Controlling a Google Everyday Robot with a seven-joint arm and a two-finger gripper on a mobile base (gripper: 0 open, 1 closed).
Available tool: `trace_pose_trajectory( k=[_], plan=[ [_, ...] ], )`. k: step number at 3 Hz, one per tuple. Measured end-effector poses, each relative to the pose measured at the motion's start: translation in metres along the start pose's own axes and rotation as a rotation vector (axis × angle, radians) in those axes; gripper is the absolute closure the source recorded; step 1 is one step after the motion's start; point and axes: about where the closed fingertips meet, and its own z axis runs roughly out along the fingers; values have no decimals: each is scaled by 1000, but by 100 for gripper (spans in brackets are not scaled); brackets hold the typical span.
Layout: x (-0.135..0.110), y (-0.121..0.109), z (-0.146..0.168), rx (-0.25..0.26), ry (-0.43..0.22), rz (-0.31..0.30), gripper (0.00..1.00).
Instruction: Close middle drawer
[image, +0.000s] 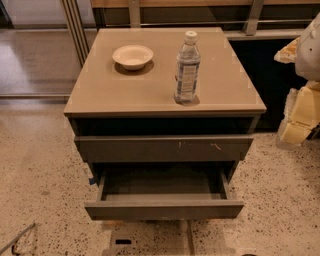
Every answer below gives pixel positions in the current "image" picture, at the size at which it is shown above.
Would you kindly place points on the clear plastic water bottle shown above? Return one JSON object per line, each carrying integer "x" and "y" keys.
{"x": 187, "y": 65}

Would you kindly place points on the grey drawer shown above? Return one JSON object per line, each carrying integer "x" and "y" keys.
{"x": 163, "y": 193}
{"x": 126, "y": 149}

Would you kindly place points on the grey drawer cabinet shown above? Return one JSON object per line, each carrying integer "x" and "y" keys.
{"x": 108, "y": 100}

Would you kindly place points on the grey metal bar on floor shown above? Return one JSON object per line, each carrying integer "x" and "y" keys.
{"x": 15, "y": 239}

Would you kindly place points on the grey top drawer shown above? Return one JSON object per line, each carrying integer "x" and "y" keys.
{"x": 126, "y": 149}

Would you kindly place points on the metal shelving frame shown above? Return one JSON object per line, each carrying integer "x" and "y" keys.
{"x": 253, "y": 26}

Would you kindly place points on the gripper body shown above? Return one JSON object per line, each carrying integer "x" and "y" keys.
{"x": 309, "y": 55}

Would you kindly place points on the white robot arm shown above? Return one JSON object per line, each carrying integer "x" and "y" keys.
{"x": 311, "y": 32}

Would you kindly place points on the blue tape piece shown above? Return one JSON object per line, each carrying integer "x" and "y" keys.
{"x": 92, "y": 181}

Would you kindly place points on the white ceramic bowl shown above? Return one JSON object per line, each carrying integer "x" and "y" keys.
{"x": 132, "y": 57}

